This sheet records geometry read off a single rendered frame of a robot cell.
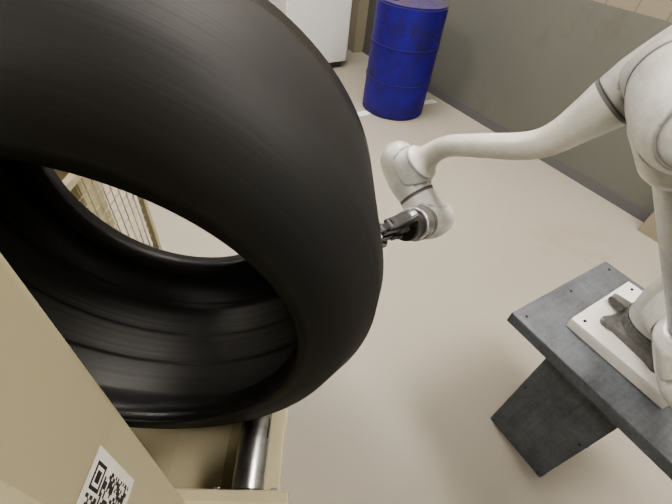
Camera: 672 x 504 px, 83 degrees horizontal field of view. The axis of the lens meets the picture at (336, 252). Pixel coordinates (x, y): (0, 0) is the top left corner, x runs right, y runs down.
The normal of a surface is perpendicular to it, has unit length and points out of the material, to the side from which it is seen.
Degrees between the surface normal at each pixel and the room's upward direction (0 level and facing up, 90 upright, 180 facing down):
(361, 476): 0
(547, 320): 0
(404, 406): 0
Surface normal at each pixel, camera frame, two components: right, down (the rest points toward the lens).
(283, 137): 0.54, 0.11
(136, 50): 0.33, 0.00
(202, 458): 0.09, -0.71
